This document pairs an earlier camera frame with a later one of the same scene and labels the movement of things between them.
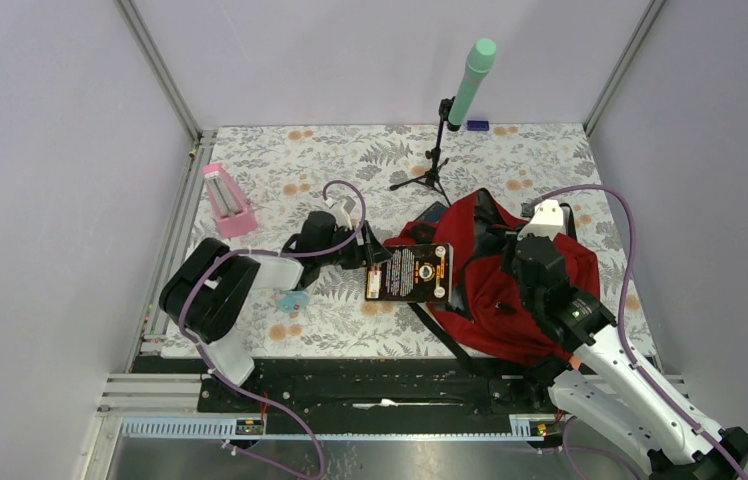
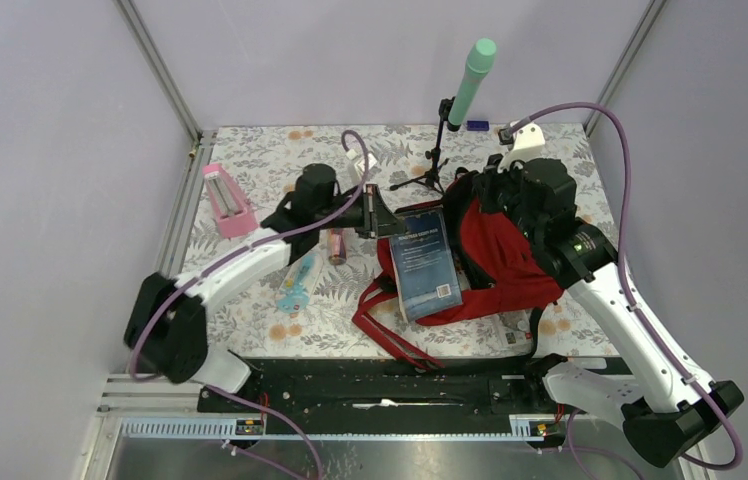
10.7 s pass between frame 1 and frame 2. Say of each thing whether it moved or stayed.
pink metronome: stayed
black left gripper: moved
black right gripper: moved
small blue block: stayed
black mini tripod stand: stayed
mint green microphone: stayed
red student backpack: moved
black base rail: stayed
